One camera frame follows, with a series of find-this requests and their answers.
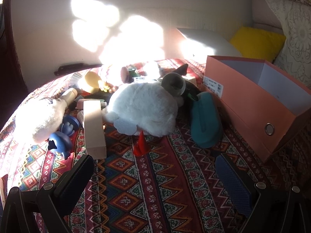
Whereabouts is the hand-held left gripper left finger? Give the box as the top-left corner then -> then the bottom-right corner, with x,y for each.
0,154 -> 95,233

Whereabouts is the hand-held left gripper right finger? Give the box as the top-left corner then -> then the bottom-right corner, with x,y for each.
215,153 -> 311,233

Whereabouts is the fluffy white plush toy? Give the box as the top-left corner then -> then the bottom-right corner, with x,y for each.
15,97 -> 67,143

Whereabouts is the orange cardboard box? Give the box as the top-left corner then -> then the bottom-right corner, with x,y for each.
200,55 -> 311,163

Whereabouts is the large white plush toy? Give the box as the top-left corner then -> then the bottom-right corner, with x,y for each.
103,81 -> 186,137

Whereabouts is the patterned desktop cloth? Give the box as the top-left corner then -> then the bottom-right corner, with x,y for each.
0,58 -> 311,233

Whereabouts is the blue figure toy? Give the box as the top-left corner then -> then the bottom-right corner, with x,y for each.
48,115 -> 80,160

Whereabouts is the wooden block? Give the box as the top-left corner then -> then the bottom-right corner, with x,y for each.
83,99 -> 107,160

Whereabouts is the teal slipper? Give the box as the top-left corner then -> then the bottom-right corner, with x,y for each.
190,92 -> 223,149

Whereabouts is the red plastic cone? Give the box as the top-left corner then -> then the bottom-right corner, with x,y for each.
133,130 -> 150,156

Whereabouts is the white plastic bottle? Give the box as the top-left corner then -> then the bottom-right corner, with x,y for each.
57,87 -> 78,110

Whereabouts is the yellow round box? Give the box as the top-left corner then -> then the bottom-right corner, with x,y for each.
79,71 -> 102,94

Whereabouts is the black flat object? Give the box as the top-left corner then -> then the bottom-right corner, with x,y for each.
54,63 -> 85,76

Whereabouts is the dark brown object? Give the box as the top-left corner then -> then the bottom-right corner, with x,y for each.
120,66 -> 130,84

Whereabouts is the yellow pillow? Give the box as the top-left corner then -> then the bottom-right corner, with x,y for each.
230,26 -> 287,65

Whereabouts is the white lace pillow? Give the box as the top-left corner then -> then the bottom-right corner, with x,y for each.
264,0 -> 311,89

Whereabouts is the pink headboard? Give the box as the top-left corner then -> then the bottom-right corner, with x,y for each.
251,0 -> 283,33

